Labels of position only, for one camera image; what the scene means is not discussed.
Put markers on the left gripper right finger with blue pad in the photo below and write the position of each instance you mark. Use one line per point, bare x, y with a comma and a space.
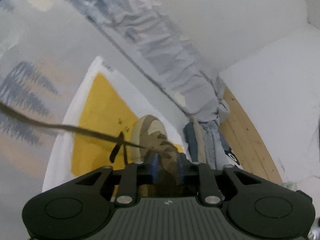
198, 180

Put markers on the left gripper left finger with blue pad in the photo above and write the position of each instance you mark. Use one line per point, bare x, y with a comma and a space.
132, 177

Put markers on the beige brown sneaker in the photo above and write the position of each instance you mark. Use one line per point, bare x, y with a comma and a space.
150, 133

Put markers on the folded beige garment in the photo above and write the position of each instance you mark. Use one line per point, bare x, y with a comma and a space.
200, 142

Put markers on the folded light blue jeans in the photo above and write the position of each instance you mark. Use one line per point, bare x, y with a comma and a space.
215, 154

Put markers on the panda print pillow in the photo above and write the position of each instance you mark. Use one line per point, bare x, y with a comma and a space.
229, 153

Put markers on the white yellow plastic mailer bag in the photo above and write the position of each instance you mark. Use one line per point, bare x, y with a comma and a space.
106, 102

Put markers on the blue printed bed sheet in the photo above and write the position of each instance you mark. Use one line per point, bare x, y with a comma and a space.
47, 47

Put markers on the crumpled blue duvet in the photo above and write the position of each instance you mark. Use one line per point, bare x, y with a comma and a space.
155, 45

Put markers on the wooden bed frame board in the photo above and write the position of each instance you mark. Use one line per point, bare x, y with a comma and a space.
246, 143

